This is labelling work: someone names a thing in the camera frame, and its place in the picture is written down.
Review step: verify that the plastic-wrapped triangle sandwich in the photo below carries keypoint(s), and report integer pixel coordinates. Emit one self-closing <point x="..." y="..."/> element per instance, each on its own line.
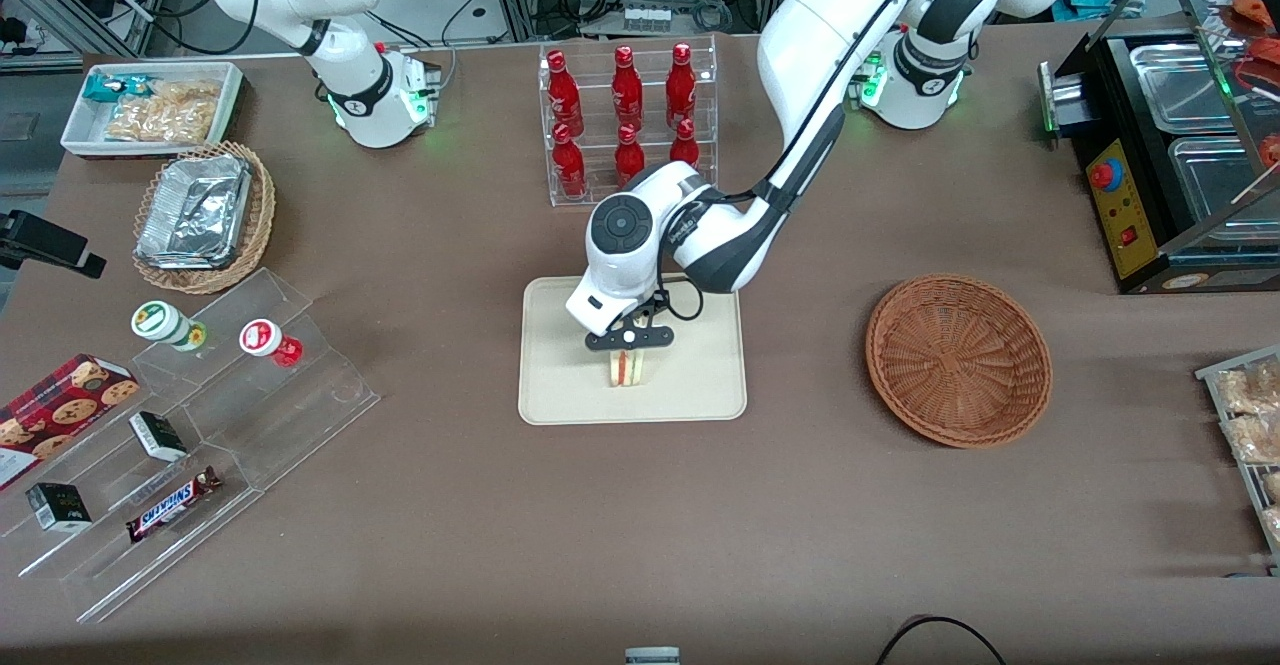
<point x="626" y="369"/>

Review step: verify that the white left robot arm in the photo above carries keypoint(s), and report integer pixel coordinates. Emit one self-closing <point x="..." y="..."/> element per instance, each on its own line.
<point x="800" y="35"/>

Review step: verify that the beige plastic serving tray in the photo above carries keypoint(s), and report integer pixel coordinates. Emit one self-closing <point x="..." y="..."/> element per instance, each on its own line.
<point x="690" y="375"/>

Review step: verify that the empty round brown wicker basket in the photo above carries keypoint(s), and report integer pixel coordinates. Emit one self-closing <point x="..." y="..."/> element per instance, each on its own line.
<point x="958" y="360"/>

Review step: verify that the wicker basket holding foil containers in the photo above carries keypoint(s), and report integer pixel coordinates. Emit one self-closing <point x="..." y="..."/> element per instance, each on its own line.
<point x="262" y="215"/>

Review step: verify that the red cola bottle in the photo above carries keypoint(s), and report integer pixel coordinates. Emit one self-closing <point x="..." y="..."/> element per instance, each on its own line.
<point x="569" y="167"/>
<point x="565" y="95"/>
<point x="685" y="148"/>
<point x="629" y="160"/>
<point x="627" y="90"/>
<point x="681" y="85"/>

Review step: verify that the clear acrylic bottle rack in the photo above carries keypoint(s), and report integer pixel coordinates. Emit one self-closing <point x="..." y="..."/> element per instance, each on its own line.
<point x="600" y="115"/>

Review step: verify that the small grey table-edge device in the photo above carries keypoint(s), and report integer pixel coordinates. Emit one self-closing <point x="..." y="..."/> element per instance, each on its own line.
<point x="652" y="656"/>

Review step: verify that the white power strip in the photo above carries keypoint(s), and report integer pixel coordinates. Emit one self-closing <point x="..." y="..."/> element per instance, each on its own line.
<point x="646" y="18"/>

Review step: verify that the clear acrylic stepped display stand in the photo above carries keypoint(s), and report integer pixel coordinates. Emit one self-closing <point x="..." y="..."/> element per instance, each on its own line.
<point x="300" y="415"/>

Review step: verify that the red-lid yogurt cup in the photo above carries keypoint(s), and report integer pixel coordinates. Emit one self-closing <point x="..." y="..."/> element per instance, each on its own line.
<point x="262" y="338"/>

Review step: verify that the stack of foil containers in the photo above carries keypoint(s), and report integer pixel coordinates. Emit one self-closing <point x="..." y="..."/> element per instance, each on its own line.
<point x="195" y="210"/>

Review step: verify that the green-lid yogurt cup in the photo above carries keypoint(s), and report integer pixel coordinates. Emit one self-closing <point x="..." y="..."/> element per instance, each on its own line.
<point x="160" y="321"/>

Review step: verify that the small black snack box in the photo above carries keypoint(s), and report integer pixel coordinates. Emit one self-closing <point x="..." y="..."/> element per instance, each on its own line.
<point x="58" y="506"/>
<point x="158" y="436"/>

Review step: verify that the Snickers chocolate bar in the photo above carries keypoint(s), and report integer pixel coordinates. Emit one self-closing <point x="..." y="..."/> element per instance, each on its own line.
<point x="172" y="505"/>

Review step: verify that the clear bag of crackers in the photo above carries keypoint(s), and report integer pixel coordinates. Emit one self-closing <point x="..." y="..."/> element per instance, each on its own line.
<point x="160" y="123"/>
<point x="190" y="91"/>

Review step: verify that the black food warmer display case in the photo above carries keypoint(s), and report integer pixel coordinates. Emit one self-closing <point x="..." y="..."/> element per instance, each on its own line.
<point x="1125" y="205"/>

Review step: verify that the red cookie box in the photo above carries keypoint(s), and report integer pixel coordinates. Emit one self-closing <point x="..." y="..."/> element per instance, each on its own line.
<point x="60" y="410"/>

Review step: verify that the teal wrapped snack packet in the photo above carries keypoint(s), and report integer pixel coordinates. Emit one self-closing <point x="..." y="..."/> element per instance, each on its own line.
<point x="110" y="87"/>

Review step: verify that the white rectangular snack bin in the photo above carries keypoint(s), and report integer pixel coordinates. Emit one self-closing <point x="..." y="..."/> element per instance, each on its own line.
<point x="80" y="135"/>

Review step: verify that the steel food pan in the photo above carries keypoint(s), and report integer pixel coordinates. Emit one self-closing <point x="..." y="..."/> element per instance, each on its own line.
<point x="1215" y="177"/>
<point x="1180" y="85"/>

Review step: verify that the clear bag of pastries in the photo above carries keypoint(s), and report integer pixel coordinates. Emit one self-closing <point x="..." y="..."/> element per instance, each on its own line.
<point x="1255" y="438"/>
<point x="1272" y="523"/>
<point x="1272" y="487"/>
<point x="1250" y="390"/>

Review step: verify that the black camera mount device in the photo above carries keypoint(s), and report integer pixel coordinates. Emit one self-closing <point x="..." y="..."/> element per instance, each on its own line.
<point x="40" y="237"/>

